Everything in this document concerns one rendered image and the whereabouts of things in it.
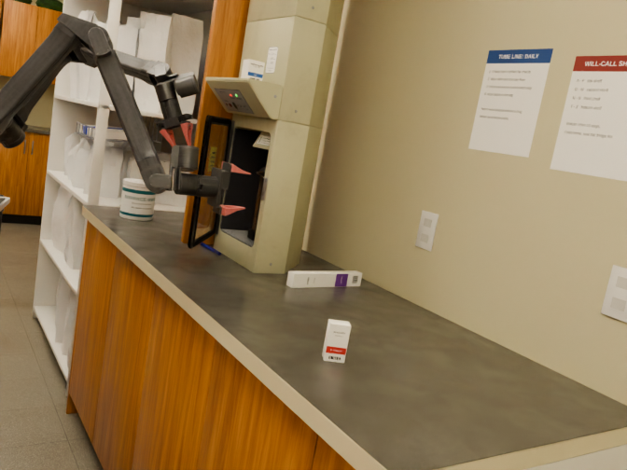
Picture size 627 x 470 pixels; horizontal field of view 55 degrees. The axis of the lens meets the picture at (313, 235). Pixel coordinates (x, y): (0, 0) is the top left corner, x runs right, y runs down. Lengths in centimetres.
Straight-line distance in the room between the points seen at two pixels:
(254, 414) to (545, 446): 56
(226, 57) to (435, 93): 71
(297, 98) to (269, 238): 43
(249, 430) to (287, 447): 15
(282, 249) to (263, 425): 76
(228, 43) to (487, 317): 122
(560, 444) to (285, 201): 107
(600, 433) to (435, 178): 91
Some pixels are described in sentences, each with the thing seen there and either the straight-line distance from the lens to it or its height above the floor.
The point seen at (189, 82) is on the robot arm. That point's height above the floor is 147.
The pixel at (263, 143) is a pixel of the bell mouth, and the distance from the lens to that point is 193.
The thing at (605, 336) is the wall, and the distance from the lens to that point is 153.
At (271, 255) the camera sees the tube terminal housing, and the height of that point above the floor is 100.
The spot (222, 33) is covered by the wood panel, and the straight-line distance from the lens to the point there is 214.
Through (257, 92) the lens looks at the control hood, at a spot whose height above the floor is 148.
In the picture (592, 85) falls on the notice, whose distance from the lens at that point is 160.
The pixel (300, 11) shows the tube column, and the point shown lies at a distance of 186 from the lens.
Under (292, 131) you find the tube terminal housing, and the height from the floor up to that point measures 138.
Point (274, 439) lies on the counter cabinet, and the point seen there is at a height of 79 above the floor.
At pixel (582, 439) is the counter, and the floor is 93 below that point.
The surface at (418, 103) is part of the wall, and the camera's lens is 198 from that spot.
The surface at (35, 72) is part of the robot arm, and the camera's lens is 169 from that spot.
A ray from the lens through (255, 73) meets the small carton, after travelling 186.
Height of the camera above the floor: 138
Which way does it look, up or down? 9 degrees down
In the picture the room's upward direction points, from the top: 10 degrees clockwise
